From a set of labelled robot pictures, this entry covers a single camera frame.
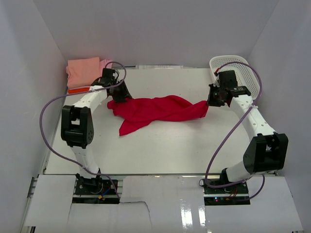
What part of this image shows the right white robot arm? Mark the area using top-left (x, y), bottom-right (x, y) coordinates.
top-left (207, 70), bottom-right (289, 194)

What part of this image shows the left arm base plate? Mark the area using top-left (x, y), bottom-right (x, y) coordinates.
top-left (72, 179), bottom-right (120, 204)

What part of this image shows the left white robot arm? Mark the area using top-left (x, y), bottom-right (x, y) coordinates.
top-left (61, 68), bottom-right (132, 194)

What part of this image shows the folded peach t shirt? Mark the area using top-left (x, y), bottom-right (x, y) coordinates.
top-left (66, 57), bottom-right (101, 89)

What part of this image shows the folded orange t shirt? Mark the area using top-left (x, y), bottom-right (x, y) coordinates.
top-left (68, 87), bottom-right (89, 94)

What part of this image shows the red t shirt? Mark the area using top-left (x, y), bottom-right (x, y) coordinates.
top-left (107, 95), bottom-right (208, 136)

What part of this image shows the white plastic basket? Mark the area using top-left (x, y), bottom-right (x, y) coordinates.
top-left (209, 55), bottom-right (259, 100)

